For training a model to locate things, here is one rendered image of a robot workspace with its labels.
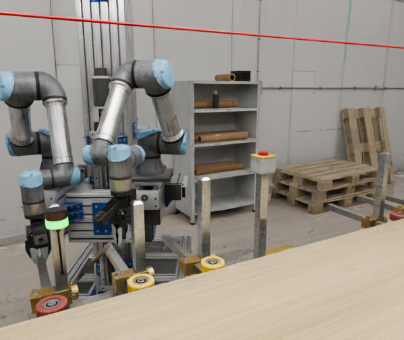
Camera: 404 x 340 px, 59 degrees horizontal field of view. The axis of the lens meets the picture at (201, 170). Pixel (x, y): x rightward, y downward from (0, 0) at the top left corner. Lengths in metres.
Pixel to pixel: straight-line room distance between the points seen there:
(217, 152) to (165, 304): 3.55
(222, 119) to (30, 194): 3.34
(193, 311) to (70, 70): 3.10
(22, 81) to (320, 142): 4.68
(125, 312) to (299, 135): 4.55
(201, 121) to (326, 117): 2.16
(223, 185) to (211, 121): 0.84
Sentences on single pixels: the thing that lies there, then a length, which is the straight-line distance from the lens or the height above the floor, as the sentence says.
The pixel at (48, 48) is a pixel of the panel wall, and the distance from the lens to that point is 3.77.
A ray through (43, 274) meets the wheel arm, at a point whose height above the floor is 0.86.
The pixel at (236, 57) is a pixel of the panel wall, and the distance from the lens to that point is 4.57.
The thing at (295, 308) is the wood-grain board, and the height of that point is 0.90.
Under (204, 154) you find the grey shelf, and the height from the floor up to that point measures 0.69.
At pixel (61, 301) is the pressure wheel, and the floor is 0.91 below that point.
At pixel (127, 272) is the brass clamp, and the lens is 1.27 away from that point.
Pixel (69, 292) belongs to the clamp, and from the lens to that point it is 1.22.
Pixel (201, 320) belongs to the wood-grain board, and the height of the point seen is 0.90.
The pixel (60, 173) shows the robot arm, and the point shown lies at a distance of 1.49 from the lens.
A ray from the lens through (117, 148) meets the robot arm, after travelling 1.20.
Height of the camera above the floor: 1.47
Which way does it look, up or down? 13 degrees down
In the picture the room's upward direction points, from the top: straight up
